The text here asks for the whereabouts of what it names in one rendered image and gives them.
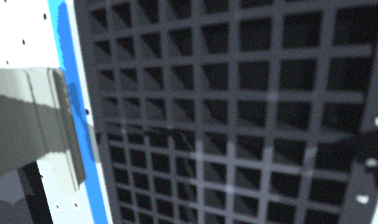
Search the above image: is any blue tape outline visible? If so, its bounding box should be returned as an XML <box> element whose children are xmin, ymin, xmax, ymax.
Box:
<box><xmin>47</xmin><ymin>0</ymin><xmax>108</xmax><ymax>224</ymax></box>

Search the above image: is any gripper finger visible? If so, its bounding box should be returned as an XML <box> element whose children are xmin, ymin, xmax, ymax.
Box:
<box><xmin>0</xmin><ymin>66</ymin><xmax>87</xmax><ymax>197</ymax></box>

